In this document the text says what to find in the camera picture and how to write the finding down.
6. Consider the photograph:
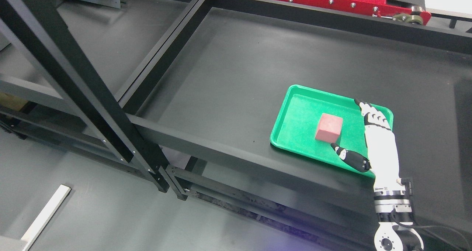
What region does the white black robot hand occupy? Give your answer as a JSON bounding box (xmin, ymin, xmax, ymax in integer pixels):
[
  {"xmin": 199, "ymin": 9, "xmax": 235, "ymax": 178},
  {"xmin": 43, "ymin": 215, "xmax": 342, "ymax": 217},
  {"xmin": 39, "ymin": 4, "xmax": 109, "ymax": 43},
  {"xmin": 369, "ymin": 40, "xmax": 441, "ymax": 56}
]
[{"xmin": 330, "ymin": 99, "xmax": 406, "ymax": 195}]

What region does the pink foam block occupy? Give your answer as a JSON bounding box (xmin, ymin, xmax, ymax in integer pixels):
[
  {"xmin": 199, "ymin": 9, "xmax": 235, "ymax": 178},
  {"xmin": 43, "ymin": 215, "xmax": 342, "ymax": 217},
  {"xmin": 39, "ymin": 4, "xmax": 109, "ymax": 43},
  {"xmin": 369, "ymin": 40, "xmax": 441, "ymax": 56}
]
[{"xmin": 315, "ymin": 113, "xmax": 344, "ymax": 143}]

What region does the white black robot forearm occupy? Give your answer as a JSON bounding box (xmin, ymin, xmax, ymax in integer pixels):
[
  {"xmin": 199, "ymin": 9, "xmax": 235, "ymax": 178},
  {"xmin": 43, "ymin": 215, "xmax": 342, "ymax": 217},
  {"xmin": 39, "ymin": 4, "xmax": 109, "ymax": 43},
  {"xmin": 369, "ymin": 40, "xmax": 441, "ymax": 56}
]
[{"xmin": 374, "ymin": 189, "xmax": 424, "ymax": 251}]

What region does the green plastic tray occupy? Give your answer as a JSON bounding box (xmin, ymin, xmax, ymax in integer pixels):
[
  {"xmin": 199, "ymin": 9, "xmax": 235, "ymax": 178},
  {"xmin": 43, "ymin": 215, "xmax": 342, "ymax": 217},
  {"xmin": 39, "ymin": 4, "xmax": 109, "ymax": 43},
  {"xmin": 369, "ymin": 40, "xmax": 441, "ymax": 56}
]
[{"xmin": 270, "ymin": 84, "xmax": 394, "ymax": 176}]

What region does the black metal shelf right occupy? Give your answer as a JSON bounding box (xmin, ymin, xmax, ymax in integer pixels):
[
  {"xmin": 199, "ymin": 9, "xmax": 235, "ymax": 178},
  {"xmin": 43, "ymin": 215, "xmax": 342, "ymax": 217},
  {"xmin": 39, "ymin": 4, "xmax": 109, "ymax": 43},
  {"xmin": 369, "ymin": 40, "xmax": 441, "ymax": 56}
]
[{"xmin": 120, "ymin": 0, "xmax": 471, "ymax": 250}]

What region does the black metal shelf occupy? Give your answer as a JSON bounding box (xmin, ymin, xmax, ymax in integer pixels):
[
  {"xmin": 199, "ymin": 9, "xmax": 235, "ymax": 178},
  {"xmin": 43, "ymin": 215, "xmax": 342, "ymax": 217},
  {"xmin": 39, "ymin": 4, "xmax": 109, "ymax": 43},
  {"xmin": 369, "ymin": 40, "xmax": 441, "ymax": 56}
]
[
  {"xmin": 0, "ymin": 0, "xmax": 207, "ymax": 193},
  {"xmin": 120, "ymin": 0, "xmax": 471, "ymax": 250}
]

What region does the black metal shelf left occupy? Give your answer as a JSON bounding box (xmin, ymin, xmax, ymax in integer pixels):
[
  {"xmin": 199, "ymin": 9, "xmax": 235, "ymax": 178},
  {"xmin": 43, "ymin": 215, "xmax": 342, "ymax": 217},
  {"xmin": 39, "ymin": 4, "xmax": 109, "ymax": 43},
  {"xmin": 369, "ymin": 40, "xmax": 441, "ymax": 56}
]
[{"xmin": 0, "ymin": 0, "xmax": 207, "ymax": 193}]

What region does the white standing desk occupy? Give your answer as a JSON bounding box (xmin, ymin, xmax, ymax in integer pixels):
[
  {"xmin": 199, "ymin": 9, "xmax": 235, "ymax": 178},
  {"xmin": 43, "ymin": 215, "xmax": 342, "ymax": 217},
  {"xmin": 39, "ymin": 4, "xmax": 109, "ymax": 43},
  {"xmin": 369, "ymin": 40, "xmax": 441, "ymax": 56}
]
[{"xmin": 0, "ymin": 184, "xmax": 72, "ymax": 251}]

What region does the red conveyor frame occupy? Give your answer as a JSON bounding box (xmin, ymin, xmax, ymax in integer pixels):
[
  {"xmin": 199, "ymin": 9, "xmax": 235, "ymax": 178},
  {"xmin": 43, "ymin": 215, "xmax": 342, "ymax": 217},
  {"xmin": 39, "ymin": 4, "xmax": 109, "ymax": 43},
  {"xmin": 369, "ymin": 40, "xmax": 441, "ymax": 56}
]
[{"xmin": 278, "ymin": 0, "xmax": 432, "ymax": 25}]

